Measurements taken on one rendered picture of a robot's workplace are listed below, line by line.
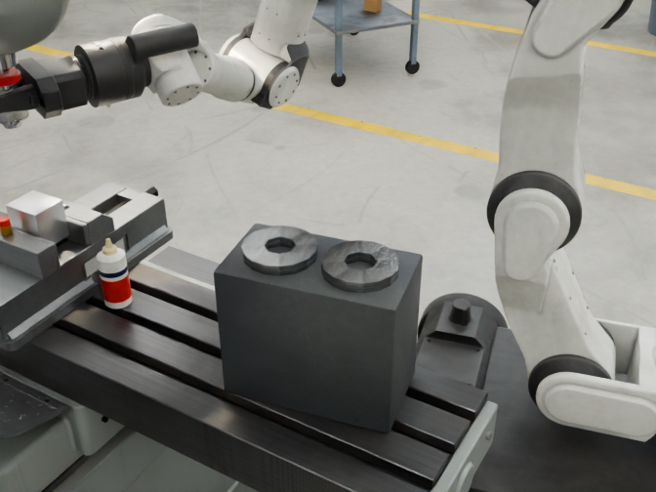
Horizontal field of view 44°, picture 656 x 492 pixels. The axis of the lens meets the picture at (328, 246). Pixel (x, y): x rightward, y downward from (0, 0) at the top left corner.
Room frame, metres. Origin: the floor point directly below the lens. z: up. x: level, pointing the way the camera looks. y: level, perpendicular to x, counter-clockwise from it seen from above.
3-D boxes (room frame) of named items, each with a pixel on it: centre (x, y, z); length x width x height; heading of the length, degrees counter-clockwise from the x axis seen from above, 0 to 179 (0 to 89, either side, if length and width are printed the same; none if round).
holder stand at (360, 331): (0.79, 0.01, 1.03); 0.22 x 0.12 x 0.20; 70
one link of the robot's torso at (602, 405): (1.09, -0.48, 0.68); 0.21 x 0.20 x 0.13; 72
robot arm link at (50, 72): (1.07, 0.35, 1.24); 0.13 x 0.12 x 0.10; 34
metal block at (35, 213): (1.01, 0.42, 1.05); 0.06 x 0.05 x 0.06; 60
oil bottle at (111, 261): (0.97, 0.31, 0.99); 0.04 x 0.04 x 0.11
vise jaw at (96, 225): (1.06, 0.39, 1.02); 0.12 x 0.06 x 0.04; 60
